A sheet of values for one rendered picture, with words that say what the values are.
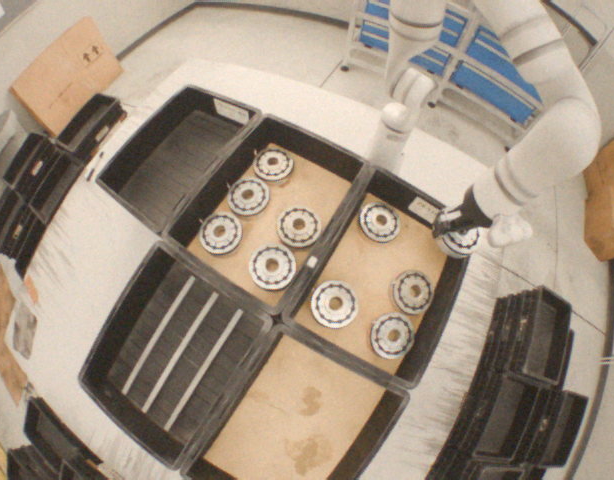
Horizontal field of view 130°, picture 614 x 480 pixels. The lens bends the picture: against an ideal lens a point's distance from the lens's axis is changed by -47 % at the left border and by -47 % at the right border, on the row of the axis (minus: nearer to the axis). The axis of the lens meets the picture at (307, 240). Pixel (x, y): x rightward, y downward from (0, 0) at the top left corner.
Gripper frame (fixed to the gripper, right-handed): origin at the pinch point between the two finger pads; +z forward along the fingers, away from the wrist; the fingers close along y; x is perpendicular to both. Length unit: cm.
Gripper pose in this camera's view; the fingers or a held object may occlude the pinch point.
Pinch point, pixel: (448, 231)
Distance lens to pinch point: 53.7
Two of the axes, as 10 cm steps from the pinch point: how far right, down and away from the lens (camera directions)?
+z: -0.5, 3.2, 9.5
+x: 1.7, 9.4, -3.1
